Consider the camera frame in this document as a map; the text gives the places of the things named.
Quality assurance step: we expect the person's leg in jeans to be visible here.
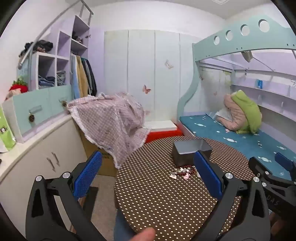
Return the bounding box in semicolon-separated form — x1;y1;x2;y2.
113;209;137;241

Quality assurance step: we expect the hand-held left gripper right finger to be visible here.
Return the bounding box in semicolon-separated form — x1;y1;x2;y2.
194;151;271;241

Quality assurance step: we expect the red storage box white lid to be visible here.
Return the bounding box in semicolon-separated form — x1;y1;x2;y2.
143;120;184;144

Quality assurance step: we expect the pink dotted cloth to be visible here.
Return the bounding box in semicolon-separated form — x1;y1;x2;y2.
67;92;151;169

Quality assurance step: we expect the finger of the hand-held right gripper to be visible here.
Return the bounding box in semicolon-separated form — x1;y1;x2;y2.
248;157;274;183
275;152;296;180

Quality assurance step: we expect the green paper bag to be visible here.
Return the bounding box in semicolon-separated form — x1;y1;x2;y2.
0;108;16;151

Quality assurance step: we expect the dark hanging jacket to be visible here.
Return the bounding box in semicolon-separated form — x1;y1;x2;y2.
84;58;97;96

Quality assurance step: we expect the strawberry plush toy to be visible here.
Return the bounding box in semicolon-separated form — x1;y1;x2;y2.
9;77;29;93

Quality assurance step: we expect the teal drawer unit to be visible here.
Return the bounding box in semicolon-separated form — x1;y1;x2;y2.
2;83;73;143

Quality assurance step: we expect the dark clothes heap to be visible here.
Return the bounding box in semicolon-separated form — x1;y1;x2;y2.
19;40;53;57

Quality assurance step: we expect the white wardrobe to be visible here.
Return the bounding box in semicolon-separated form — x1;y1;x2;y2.
104;30;197;122

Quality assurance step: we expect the person's left hand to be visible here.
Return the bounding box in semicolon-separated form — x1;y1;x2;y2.
129;228;156;241

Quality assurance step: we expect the white plastic bag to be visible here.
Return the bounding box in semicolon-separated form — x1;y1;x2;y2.
214;108;232;122

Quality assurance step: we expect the lilac cubby shelf unit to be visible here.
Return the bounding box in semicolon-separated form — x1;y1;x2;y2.
30;15;91;91

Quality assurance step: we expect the green padded jacket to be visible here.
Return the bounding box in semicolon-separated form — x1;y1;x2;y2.
231;90;263;134

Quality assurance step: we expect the cardboard box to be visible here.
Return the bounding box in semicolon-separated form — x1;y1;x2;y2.
79;127;118;177

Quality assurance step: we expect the brown polka dot round table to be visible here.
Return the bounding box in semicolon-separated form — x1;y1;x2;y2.
114;137;262;241

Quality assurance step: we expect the light blue hanging garment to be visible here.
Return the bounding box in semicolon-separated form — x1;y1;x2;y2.
70;55;80;99

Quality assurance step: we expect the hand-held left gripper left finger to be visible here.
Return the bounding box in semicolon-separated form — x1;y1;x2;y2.
25;151;103;241

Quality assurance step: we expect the pink padded jacket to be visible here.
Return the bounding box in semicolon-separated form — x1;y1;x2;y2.
216;94;246;131

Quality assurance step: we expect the pile of small jewelry pieces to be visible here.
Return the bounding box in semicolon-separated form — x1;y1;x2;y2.
169;166;197;180

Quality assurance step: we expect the teal bunk bed frame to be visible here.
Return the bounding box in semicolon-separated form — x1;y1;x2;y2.
177;15;296;121

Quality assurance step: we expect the grey metal handrail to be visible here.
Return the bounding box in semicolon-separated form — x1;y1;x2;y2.
18;0;94;68

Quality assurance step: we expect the blue patterned bed mattress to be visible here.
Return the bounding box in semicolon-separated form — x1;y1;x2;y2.
179;113;296;183

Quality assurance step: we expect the white low cabinet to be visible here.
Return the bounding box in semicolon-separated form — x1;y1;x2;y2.
0;115;89;232

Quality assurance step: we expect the silver metal tin box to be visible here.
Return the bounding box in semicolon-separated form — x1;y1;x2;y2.
171;138;213;168

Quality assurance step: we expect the white wall shelf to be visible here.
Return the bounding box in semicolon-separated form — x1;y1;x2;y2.
231;70;296;110

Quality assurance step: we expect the tan hanging garment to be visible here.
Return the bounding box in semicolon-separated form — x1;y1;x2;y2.
76;56;90;97

